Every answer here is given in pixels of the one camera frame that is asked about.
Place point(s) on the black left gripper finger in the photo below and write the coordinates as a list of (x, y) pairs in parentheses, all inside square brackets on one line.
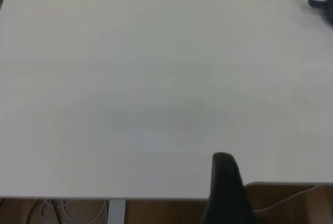
[(226, 195)]

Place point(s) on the dark grey ceramic mug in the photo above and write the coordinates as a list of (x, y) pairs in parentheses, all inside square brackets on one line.
[(316, 0)]

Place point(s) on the white table leg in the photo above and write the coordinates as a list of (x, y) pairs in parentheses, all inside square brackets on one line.
[(117, 212)]

